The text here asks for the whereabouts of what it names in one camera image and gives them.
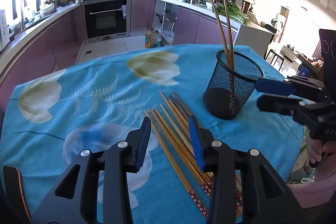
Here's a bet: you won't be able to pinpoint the bamboo chopstick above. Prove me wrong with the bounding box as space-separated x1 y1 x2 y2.
173 92 193 117
150 107 214 198
154 108 215 188
223 0 235 111
145 109 211 218
159 91 189 135
203 0 234 109
169 93 189 122
160 104 190 143

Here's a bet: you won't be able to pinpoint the pink sleeve forearm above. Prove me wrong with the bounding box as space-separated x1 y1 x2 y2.
288 160 336 210

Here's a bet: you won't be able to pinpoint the right hand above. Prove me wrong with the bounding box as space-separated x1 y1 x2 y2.
306 135 325 168

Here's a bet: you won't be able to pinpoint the black mesh cup holder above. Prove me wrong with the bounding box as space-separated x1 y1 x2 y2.
203 50 264 120

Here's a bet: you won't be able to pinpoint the black stool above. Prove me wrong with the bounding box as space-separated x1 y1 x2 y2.
265 50 284 71

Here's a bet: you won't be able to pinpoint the smartphone with orange edge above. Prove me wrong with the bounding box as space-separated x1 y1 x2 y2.
3 165 31 223

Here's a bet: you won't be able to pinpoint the blue floral tablecloth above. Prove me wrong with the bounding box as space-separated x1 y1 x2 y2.
1 45 304 211

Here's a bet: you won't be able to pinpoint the green leafy vegetables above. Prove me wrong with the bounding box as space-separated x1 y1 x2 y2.
215 1 249 25

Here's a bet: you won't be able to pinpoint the dark soy sauce bottle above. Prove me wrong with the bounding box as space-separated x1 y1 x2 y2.
153 29 162 48

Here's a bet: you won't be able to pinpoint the cooking oil bottle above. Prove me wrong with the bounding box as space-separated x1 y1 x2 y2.
145 28 154 48

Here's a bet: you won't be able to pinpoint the white microwave oven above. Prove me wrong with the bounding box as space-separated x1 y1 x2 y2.
0 10 10 51

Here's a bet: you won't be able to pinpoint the black built-in oven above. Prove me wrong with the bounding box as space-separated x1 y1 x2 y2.
84 0 131 43

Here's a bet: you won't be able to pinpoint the black camera box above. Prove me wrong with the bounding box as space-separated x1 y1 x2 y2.
319 29 336 102

